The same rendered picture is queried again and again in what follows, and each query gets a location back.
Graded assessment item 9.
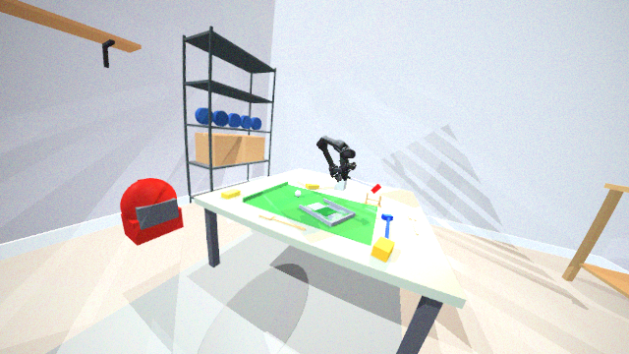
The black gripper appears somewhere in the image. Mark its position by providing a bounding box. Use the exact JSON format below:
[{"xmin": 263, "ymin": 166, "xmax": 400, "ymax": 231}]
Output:
[{"xmin": 333, "ymin": 158, "xmax": 351, "ymax": 181}]

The green flat mat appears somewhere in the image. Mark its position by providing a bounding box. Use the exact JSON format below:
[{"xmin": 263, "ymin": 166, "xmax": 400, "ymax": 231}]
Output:
[{"xmin": 244, "ymin": 185, "xmax": 377, "ymax": 245}]

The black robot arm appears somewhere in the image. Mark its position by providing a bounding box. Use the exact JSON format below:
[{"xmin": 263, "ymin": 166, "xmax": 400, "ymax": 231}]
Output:
[{"xmin": 316, "ymin": 135, "xmax": 357, "ymax": 183}]

